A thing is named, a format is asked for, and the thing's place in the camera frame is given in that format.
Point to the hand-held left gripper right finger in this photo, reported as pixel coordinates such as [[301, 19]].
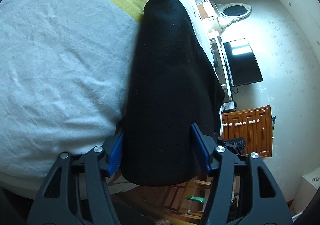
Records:
[[201, 151]]

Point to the black studded pants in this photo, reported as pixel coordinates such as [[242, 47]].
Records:
[[170, 90]]

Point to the white dressing table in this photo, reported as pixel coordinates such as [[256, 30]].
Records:
[[206, 9]]

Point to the white storage box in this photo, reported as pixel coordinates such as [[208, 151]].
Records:
[[310, 190]]

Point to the black flat television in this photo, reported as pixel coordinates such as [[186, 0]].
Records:
[[243, 64]]

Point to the brown wooden drawer cabinet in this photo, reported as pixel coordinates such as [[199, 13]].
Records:
[[250, 130]]

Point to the white oval vanity mirror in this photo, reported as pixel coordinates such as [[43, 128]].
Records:
[[233, 12]]

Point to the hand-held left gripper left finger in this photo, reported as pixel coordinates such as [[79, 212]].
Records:
[[115, 151]]

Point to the bed with patterned sheet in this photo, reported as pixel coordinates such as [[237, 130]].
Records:
[[62, 64]]

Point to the white television stand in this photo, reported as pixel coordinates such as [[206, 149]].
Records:
[[221, 59]]

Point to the wooden stool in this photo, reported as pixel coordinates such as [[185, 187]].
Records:
[[180, 197]]

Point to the green packet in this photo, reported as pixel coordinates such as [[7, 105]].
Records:
[[196, 199]]

